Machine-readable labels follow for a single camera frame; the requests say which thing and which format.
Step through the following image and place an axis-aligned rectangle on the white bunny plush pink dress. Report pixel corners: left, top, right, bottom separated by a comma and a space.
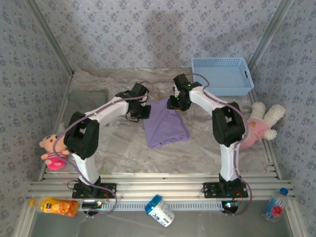
239, 101, 286, 150

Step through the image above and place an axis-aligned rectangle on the black controller board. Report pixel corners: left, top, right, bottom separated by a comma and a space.
221, 201, 239, 214
81, 201, 103, 210

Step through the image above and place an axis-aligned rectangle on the aluminium front rail frame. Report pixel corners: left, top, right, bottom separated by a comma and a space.
26, 172, 296, 201

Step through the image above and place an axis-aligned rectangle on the black left wrist cable loop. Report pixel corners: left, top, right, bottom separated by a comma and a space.
125, 111, 140, 123

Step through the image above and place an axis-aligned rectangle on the purple printed t-shirt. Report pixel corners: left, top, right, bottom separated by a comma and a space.
143, 97, 191, 149

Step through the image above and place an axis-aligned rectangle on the orange juice bottle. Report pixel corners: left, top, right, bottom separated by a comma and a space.
29, 197, 80, 218

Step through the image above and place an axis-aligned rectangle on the clear water bottle blue cap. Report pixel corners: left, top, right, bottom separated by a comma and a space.
261, 187, 289, 223

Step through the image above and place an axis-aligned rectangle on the light blue perforated plastic basket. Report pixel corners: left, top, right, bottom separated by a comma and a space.
191, 57, 255, 97

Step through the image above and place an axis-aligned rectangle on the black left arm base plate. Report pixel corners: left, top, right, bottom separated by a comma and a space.
72, 182, 117, 199

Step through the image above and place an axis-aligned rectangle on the pink baby doll plush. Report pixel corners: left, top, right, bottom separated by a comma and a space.
39, 134, 71, 171

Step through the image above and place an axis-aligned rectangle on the grey slotted cable duct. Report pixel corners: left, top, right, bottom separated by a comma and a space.
79, 200, 224, 212

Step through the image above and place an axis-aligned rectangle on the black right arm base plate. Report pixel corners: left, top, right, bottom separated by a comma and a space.
202, 182, 249, 198

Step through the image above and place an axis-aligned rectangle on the aluminium corner post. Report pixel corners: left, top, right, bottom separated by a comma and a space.
247, 0, 296, 70
23, 0, 75, 76

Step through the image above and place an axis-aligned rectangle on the white can blue lid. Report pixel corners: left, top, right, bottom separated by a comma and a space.
144, 194, 175, 228

